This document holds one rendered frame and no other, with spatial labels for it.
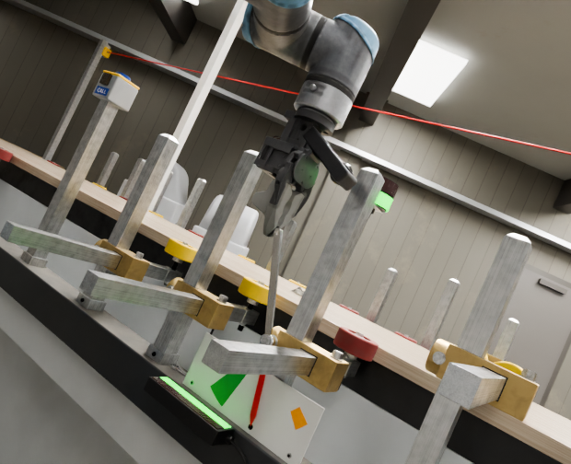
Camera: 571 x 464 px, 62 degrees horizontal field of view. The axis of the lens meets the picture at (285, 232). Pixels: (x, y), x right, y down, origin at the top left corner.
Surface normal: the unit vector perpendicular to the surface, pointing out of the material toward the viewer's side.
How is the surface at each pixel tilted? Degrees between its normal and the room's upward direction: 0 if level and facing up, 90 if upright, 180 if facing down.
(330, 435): 90
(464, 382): 90
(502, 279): 90
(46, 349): 90
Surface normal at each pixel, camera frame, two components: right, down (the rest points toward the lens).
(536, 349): -0.03, -0.06
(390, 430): -0.47, -0.26
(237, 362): 0.77, 0.33
